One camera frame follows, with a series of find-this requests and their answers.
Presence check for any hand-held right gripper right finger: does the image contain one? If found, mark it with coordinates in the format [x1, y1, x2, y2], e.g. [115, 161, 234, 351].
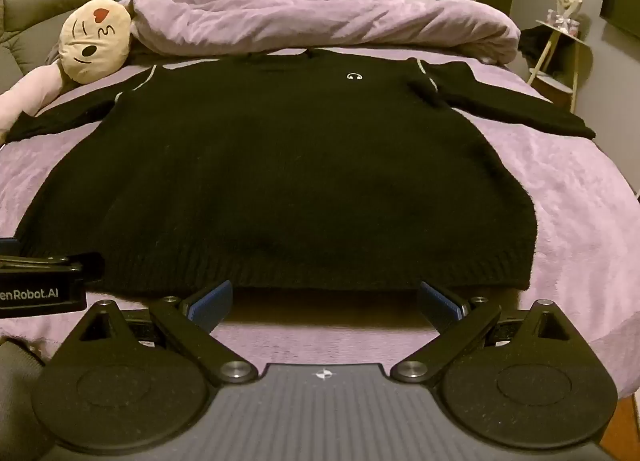
[390, 281, 601, 387]

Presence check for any pink plush pillow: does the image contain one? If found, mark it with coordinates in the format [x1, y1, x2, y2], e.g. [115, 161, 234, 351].
[0, 63, 81, 145]

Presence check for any round emoji face pillow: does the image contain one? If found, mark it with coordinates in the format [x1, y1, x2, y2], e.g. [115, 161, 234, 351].
[59, 0, 133, 84]

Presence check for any purple bed sheet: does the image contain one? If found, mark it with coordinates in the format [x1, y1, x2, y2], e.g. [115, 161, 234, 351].
[0, 46, 640, 400]

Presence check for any grey padded headboard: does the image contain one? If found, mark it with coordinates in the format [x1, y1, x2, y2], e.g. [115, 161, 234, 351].
[0, 0, 110, 94]

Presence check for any person's grey clothing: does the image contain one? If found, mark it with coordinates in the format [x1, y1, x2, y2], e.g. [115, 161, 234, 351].
[0, 336, 57, 461]

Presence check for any round side table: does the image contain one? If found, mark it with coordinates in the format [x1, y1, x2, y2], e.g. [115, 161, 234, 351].
[526, 18, 593, 114]

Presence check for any wrapped flower bouquet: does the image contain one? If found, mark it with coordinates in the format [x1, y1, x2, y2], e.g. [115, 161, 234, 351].
[548, 0, 585, 35]

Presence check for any purple fluffy duvet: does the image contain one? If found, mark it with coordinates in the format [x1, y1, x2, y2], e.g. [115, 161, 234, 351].
[119, 0, 522, 65]

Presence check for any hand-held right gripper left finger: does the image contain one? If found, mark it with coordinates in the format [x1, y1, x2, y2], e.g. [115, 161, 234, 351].
[54, 280, 258, 388]

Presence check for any black knit sweater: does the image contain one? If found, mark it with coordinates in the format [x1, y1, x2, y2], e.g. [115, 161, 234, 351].
[5, 47, 597, 292]

